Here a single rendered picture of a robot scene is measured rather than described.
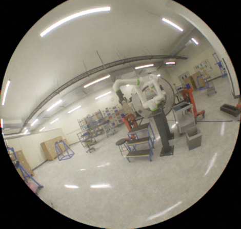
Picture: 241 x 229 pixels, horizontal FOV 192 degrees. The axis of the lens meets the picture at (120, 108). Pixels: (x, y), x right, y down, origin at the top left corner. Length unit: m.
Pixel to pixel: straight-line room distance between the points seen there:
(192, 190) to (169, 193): 0.30
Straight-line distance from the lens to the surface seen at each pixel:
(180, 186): 1.27
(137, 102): 2.34
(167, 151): 1.68
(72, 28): 3.11
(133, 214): 1.27
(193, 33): 6.48
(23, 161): 5.21
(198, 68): 10.42
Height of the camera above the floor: 1.20
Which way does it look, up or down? 2 degrees up
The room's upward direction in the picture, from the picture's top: 25 degrees counter-clockwise
